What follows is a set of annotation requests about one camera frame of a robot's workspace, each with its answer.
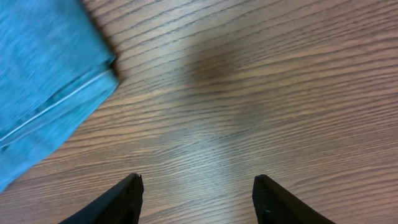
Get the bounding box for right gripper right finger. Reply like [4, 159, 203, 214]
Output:
[252, 174, 334, 224]

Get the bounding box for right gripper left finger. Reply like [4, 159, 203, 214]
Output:
[60, 173, 144, 224]

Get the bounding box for light blue denim jeans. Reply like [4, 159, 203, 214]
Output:
[1, 0, 119, 189]

